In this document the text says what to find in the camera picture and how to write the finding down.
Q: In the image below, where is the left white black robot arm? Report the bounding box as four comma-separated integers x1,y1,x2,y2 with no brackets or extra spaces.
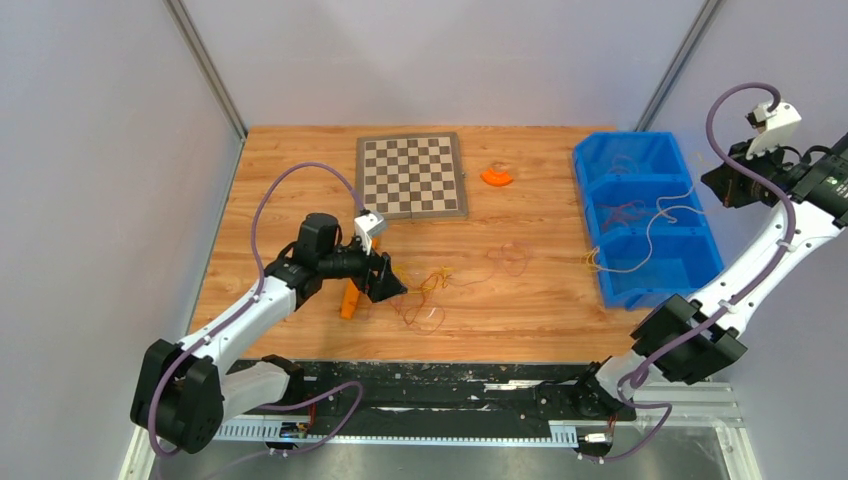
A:
130,210,407,454

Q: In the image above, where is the purple thin cable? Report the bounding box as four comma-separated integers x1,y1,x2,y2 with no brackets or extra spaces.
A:
596,155,670,233

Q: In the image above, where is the left corner aluminium post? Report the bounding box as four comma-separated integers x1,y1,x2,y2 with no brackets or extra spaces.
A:
163,0,248,144

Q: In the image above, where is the orange carrot toy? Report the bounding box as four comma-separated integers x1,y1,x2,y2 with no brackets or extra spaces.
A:
339,280,361,320

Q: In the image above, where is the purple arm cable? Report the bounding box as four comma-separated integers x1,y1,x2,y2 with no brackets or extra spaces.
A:
574,82,798,464
146,161,367,458

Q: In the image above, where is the wooden chessboard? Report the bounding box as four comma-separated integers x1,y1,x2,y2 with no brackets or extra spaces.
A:
356,132,469,220

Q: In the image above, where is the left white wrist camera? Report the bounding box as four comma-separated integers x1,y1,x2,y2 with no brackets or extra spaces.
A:
354,209,388,254

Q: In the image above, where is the corner aluminium post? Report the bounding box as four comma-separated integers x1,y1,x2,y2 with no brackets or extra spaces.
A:
163,0,248,144
633,0,725,132

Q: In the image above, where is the orange curved plastic piece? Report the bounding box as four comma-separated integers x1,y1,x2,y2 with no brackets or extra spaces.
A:
480,168,514,187

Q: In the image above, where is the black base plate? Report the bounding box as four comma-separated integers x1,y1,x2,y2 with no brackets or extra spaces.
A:
296,360,635,439

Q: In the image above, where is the aluminium frame rail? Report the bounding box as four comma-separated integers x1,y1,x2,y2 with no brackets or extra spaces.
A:
121,362,761,479

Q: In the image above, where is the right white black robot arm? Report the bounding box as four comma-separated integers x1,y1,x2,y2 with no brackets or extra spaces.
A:
569,137,847,419

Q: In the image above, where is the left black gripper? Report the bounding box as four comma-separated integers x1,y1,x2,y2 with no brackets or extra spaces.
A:
319,232,407,302

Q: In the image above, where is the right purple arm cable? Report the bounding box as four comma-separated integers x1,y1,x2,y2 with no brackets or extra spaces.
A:
574,82,798,464

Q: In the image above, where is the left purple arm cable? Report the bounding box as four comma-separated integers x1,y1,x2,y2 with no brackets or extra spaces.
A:
146,161,367,458

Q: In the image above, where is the right corner aluminium post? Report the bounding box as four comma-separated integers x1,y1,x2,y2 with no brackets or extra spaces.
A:
633,0,725,132

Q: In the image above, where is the blue three-compartment bin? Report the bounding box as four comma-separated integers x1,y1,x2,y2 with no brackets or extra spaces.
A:
573,132,724,310

